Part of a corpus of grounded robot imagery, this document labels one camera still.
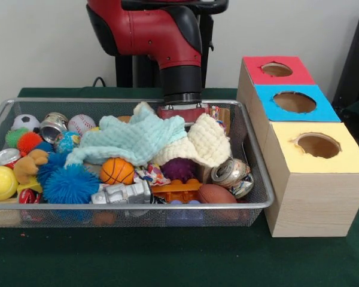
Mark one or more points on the purple spiky ball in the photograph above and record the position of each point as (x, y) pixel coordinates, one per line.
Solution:
(179, 169)

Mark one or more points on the dark green table cloth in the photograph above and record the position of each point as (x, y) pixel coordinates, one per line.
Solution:
(167, 257)

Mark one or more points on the silver toy robot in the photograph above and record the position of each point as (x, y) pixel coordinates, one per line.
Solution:
(119, 193)

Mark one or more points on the orange toy basketball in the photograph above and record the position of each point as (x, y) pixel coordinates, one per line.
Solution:
(116, 171)

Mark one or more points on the silver mesh bin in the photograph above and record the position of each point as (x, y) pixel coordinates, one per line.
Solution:
(77, 206)

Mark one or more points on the wooden box with three holes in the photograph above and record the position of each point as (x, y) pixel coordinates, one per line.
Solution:
(317, 203)

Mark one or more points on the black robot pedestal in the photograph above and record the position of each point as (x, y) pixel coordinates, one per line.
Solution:
(208, 74)

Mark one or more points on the cream muslin cloth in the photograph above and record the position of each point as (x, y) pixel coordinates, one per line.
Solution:
(209, 140)

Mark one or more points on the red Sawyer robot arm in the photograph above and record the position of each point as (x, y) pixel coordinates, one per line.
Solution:
(155, 36)

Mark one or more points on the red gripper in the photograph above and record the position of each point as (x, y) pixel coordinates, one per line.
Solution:
(191, 115)

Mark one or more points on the brown toy football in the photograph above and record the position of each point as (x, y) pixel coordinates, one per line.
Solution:
(217, 193)

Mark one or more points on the light blue muslin cloth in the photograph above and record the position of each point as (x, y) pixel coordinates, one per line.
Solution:
(131, 137)

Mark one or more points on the white toy baseball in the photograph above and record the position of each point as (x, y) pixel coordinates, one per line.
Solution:
(80, 124)

